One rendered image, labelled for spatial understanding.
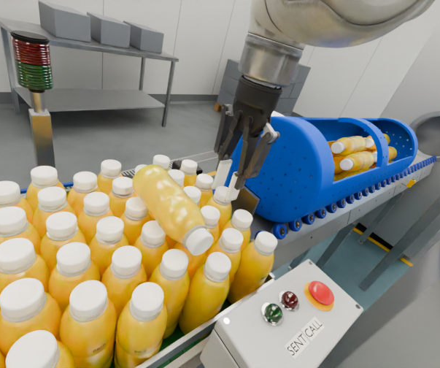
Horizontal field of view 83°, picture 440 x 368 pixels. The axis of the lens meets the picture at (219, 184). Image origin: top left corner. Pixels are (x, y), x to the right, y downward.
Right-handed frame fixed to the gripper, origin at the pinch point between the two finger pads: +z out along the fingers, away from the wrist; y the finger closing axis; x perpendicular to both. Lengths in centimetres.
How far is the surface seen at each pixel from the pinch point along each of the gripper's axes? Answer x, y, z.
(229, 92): -291, 311, 70
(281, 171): -18.6, -0.2, 0.6
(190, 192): 6.5, 3.1, 3.7
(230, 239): 7.1, -10.9, 3.7
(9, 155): 32, 213, 112
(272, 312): 13.0, -24.2, 0.4
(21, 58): 28.7, 36.6, -10.4
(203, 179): 0.9, 6.5, 3.7
